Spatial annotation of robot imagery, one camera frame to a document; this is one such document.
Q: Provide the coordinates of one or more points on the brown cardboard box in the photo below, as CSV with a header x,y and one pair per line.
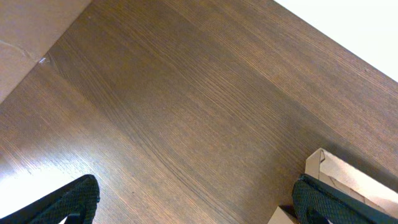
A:
x,y
335,172

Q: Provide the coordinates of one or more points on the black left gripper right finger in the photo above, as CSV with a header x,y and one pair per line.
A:
x,y
317,202

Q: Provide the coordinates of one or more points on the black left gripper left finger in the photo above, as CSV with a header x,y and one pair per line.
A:
x,y
74,203

